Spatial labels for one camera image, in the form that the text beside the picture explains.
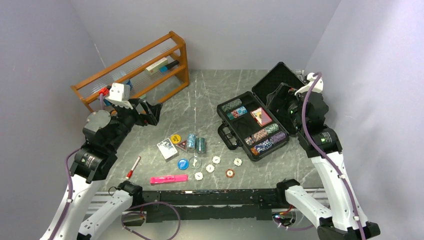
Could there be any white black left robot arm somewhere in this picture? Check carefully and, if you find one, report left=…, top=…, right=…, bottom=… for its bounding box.
left=41, top=98, right=163, bottom=240

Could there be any blue round button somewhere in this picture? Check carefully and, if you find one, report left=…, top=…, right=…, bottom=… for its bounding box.
left=177, top=158, right=190, bottom=170

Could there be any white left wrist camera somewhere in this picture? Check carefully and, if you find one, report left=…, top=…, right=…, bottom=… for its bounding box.
left=105, top=82, right=133, bottom=109

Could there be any white green box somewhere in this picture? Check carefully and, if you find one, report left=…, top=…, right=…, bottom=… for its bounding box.
left=144, top=57, right=169, bottom=75

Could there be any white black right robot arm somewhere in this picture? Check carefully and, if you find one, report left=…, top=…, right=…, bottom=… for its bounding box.
left=267, top=83, right=381, bottom=240

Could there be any black blue marker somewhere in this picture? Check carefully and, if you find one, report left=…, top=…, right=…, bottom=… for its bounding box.
left=159, top=60, right=180, bottom=73

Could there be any teal chip stack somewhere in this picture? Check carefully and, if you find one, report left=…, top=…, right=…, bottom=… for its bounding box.
left=195, top=137, right=206, bottom=154

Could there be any red brown poker chip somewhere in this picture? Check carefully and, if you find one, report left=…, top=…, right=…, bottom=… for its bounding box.
left=225, top=169, right=235, bottom=178

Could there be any red white marker pen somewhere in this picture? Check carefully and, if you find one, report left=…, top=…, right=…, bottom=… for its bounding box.
left=125, top=156, right=141, bottom=180

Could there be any yellow big blind button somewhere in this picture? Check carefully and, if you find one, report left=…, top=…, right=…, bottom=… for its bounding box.
left=169, top=134, right=182, bottom=145

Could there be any blue card deck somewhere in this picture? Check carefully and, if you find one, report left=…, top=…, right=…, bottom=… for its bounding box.
left=156, top=138, right=178, bottom=161

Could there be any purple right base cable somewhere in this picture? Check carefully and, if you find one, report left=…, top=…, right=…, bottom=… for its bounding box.
left=273, top=211, right=316, bottom=232

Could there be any blue purple chip row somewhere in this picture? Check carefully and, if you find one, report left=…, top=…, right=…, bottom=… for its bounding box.
left=250, top=131, right=287, bottom=156

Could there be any green blue chip row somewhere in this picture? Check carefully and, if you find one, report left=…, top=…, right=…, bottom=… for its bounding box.
left=221, top=98, right=242, bottom=113

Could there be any red blue chip row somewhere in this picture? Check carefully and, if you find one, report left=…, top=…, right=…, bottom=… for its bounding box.
left=226, top=106, right=248, bottom=120

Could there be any orange wooden shelf rack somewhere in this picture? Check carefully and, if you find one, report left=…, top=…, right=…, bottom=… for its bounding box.
left=70, top=31, right=190, bottom=112

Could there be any triangular all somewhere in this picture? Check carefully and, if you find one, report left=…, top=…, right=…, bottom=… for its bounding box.
left=175, top=140, right=188, bottom=153

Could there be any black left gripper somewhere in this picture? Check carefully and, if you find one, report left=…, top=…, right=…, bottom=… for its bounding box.
left=108, top=97, right=163, bottom=151

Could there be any black base frame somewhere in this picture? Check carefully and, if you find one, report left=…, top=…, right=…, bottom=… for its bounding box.
left=114, top=180, right=293, bottom=223

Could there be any light blue chip stack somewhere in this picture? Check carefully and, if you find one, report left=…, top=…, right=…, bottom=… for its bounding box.
left=187, top=133, right=196, bottom=151

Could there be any brown green chip row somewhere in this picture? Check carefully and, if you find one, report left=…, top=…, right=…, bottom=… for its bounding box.
left=244, top=123, right=280, bottom=146

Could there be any white poker chip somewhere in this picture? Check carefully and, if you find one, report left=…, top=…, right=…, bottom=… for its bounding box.
left=205, top=164, right=215, bottom=173
left=212, top=156, right=221, bottom=165
left=233, top=158, right=243, bottom=167
left=194, top=172, right=204, bottom=181

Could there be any black poker case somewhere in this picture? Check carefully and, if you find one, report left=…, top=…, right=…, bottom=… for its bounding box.
left=216, top=61, right=304, bottom=162

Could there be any pink highlighter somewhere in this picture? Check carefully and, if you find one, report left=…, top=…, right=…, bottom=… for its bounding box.
left=150, top=174, right=188, bottom=185

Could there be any clear dealer button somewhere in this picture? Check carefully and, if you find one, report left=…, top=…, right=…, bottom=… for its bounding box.
left=189, top=156, right=202, bottom=170

